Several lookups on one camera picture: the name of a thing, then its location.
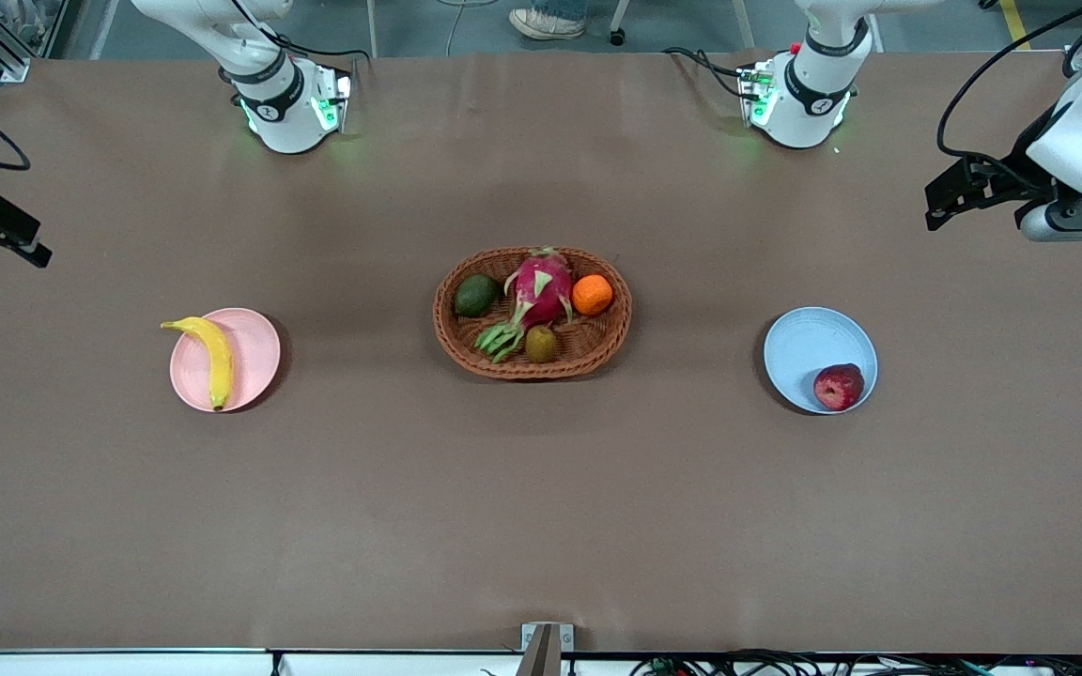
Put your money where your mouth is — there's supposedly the pink plate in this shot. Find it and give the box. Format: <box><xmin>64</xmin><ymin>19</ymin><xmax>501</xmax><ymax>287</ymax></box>
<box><xmin>170</xmin><ymin>308</ymin><xmax>282</xmax><ymax>413</ymax></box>

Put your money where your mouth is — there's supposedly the white sneaker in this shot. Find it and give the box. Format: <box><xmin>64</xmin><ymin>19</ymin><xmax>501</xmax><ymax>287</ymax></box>
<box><xmin>508</xmin><ymin>8</ymin><xmax>587</xmax><ymax>40</ymax></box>

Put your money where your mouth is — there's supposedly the pink dragon fruit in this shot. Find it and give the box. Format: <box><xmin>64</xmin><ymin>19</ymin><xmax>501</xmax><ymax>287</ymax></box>
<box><xmin>474</xmin><ymin>247</ymin><xmax>576</xmax><ymax>365</ymax></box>

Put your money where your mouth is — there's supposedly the yellow banana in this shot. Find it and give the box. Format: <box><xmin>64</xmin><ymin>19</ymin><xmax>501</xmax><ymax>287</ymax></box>
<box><xmin>161</xmin><ymin>316</ymin><xmax>235</xmax><ymax>411</ymax></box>

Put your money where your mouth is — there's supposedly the red apple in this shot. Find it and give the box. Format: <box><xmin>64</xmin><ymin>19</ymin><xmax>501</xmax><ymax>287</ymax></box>
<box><xmin>813</xmin><ymin>363</ymin><xmax>865</xmax><ymax>412</ymax></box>

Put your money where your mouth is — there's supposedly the blue plate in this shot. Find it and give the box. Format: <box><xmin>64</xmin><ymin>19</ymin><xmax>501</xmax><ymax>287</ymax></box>
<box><xmin>764</xmin><ymin>306</ymin><xmax>878</xmax><ymax>414</ymax></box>

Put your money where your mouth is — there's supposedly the tangled cable bundle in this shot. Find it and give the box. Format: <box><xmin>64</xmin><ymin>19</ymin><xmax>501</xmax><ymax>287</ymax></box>
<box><xmin>630</xmin><ymin>648</ymin><xmax>1082</xmax><ymax>676</ymax></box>

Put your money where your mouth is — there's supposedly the white floor cable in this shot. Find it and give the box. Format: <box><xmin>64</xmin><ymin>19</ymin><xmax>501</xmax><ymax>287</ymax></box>
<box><xmin>445</xmin><ymin>0</ymin><xmax>497</xmax><ymax>57</ymax></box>

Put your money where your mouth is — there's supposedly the green avocado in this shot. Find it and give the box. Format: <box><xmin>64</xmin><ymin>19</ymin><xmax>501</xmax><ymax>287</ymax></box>
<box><xmin>454</xmin><ymin>273</ymin><xmax>502</xmax><ymax>318</ymax></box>

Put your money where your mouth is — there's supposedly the orange fruit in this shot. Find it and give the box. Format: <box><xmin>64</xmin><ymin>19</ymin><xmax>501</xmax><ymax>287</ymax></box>
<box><xmin>571</xmin><ymin>273</ymin><xmax>614</xmax><ymax>316</ymax></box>

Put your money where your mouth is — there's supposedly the brown wicker basket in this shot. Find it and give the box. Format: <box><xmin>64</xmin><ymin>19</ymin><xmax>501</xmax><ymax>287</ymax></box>
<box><xmin>433</xmin><ymin>246</ymin><xmax>634</xmax><ymax>380</ymax></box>

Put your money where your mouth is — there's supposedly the white table edge rail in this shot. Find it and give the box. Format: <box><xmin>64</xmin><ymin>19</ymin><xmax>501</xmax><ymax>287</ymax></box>
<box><xmin>0</xmin><ymin>648</ymin><xmax>1082</xmax><ymax>676</ymax></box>

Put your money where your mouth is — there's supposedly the black base cable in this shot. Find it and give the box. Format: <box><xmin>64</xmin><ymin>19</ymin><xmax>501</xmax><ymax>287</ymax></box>
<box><xmin>231</xmin><ymin>0</ymin><xmax>375</xmax><ymax>65</ymax></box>
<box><xmin>661</xmin><ymin>47</ymin><xmax>758</xmax><ymax>100</ymax></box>

